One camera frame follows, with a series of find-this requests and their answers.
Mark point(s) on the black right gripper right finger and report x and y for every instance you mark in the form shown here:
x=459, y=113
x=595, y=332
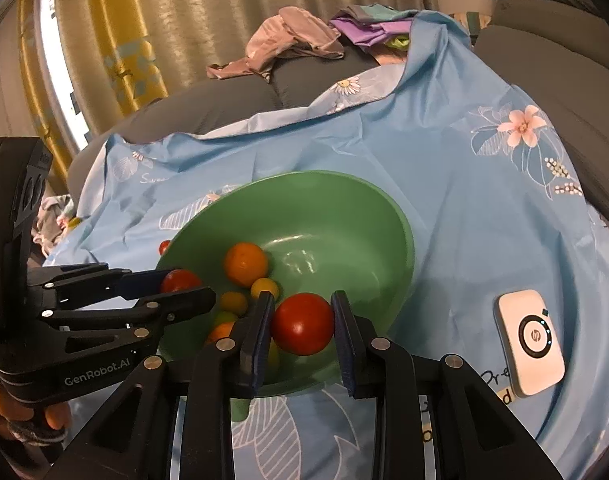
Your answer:
x=434, y=418

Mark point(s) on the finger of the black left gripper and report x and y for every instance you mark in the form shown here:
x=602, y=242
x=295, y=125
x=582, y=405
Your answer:
x=81, y=285
x=150, y=312

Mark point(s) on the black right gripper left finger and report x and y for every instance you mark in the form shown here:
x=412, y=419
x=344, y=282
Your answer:
x=174, y=418

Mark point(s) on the red cherry tomato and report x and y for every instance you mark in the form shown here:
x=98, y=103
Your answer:
x=178, y=280
x=163, y=246

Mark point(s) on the tan longan fruit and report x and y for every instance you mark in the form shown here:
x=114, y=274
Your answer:
x=264, y=285
x=234, y=302

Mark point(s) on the large orange front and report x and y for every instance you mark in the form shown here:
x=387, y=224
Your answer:
x=244, y=263

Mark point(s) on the large red tomato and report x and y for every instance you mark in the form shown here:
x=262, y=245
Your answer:
x=303, y=324

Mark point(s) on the green plastic bowl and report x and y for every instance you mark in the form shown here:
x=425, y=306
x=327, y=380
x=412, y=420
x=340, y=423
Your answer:
x=322, y=231

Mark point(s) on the person's left hand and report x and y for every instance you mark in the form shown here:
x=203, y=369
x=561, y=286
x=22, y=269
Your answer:
x=57, y=416

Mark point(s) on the clothes heap at left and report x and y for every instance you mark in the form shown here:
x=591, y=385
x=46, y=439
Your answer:
x=56, y=217

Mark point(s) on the white pocket wifi device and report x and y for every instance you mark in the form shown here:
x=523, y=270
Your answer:
x=529, y=341

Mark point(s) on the light blue floral cloth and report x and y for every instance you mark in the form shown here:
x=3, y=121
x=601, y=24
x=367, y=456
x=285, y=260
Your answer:
x=493, y=202

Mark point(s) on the yellow beige curtain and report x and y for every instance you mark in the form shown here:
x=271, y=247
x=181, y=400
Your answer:
x=123, y=54

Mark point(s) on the pink clothes pile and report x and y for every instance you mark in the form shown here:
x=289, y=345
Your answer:
x=291, y=33

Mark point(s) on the purple garment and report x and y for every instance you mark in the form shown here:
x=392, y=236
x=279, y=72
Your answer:
x=371, y=25

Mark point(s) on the grey sofa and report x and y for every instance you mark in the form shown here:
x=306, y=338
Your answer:
x=556, y=50

